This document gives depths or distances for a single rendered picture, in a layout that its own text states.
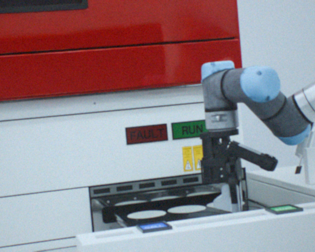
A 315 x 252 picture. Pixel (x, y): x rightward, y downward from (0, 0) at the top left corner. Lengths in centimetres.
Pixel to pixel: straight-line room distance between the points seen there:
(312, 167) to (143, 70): 51
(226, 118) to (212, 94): 6
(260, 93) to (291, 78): 223
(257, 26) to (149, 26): 182
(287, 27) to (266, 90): 224
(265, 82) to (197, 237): 37
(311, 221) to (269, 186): 47
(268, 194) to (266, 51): 186
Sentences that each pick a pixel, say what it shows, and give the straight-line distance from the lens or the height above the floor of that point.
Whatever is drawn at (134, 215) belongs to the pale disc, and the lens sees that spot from 171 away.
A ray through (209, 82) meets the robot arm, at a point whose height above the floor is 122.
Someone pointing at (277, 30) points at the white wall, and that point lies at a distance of 358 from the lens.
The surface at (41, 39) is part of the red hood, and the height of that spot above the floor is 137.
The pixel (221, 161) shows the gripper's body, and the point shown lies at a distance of 147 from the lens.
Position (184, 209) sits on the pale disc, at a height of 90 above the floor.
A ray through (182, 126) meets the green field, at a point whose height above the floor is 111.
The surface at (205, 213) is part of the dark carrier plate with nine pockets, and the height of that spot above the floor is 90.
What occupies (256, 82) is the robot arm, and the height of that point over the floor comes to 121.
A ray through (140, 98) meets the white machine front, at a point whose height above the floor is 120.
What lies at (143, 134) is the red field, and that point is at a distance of 180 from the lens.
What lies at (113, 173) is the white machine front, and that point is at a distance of 179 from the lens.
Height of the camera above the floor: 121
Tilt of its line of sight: 3 degrees down
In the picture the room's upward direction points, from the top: 5 degrees counter-clockwise
